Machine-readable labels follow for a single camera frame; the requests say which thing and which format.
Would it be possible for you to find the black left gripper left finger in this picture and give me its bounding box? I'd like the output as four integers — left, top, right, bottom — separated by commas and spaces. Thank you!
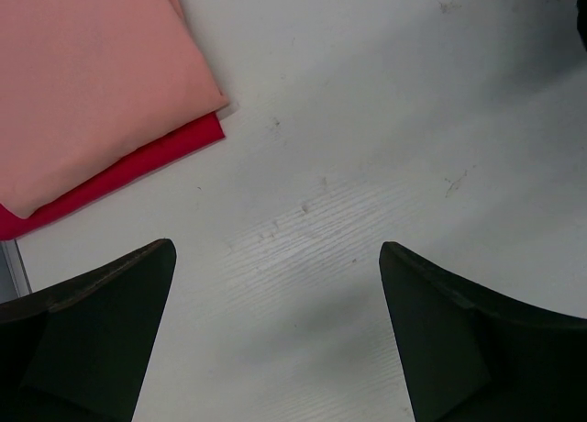
1, 239, 176, 421

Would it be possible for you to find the folded pink t-shirt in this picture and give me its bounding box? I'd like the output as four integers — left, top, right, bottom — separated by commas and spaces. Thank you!
1, 0, 227, 218

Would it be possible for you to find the black t-shirt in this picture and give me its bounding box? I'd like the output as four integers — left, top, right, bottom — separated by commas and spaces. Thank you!
576, 0, 587, 50

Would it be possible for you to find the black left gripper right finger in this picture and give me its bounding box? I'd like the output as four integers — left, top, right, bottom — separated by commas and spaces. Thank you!
380, 242, 586, 421

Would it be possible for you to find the folded red t-shirt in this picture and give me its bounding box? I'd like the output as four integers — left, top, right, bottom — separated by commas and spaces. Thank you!
1, 113, 225, 240

